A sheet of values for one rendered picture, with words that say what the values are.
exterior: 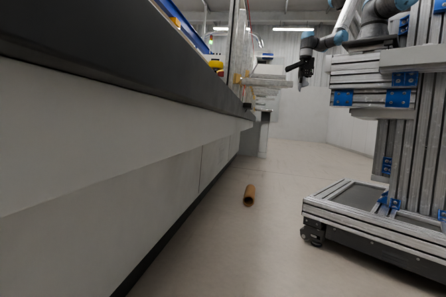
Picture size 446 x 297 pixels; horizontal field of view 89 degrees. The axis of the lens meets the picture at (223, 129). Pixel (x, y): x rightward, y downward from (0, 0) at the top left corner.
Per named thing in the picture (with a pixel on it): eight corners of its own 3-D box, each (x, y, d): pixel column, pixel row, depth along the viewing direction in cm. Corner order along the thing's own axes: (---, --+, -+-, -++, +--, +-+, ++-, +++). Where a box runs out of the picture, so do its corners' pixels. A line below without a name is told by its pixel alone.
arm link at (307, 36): (318, 32, 137) (308, 28, 134) (316, 50, 138) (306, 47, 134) (308, 36, 144) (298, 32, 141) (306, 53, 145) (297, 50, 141)
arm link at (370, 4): (375, 31, 120) (379, 5, 120) (397, 20, 107) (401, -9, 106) (354, 28, 119) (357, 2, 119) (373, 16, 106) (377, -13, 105)
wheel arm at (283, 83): (291, 89, 119) (293, 81, 119) (293, 88, 116) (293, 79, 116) (211, 84, 126) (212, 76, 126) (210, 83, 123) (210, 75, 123)
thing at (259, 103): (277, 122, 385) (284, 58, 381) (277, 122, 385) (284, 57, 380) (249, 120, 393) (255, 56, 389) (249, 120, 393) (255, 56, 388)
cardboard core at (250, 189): (255, 185, 190) (254, 196, 160) (255, 194, 190) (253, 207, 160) (246, 183, 191) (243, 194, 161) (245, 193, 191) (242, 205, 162)
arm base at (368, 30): (391, 47, 115) (393, 27, 115) (388, 37, 104) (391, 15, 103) (358, 51, 125) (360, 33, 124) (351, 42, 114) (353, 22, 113)
